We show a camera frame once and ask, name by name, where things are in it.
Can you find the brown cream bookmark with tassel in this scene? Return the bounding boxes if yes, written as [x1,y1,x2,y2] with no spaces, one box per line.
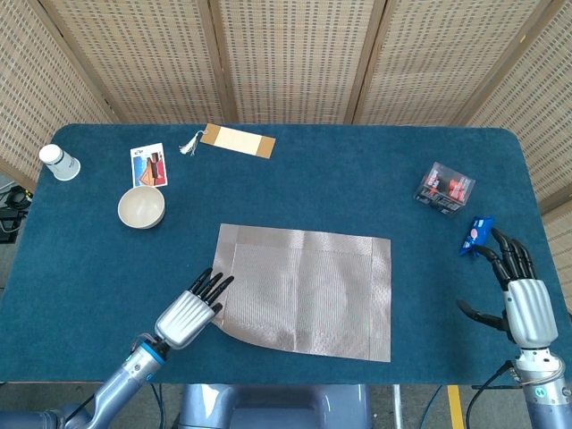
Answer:
[179,123,277,160]

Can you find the blue snack packet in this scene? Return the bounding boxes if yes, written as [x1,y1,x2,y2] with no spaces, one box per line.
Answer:
[458,215,495,257]

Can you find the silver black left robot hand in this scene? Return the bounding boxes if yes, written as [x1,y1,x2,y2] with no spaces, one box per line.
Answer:
[154,267,235,350]

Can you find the white paper cup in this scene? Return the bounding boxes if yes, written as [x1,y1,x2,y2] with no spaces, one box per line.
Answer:
[38,143,82,182]

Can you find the grey metal table leg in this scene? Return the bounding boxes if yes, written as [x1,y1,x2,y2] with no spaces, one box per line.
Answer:
[391,384,404,429]

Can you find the clear box of black-red clips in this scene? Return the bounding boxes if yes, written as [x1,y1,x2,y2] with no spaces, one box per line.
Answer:
[413,161,476,219]

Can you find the silver woven placemat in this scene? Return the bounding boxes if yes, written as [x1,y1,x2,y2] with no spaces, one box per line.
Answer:
[209,223,392,364]

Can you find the woven wooden folding screen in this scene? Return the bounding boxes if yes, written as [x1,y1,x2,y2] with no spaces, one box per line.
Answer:
[0,0,572,314]

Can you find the blue-grey robot torso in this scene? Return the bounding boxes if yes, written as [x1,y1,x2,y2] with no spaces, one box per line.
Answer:
[177,383,374,429]

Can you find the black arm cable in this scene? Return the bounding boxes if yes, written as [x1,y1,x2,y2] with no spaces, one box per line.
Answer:
[467,361,516,429]

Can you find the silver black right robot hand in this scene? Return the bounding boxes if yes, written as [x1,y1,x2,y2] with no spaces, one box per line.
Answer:
[456,227,559,348]

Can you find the beige ribbed bowl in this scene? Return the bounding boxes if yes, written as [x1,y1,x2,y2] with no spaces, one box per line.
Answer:
[117,185,166,231]

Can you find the black equipment on floor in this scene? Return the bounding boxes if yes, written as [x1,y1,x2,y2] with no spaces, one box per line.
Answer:
[0,185,32,245]

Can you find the colourful picture card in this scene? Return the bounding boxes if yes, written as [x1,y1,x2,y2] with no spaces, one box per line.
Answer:
[130,142,169,189]

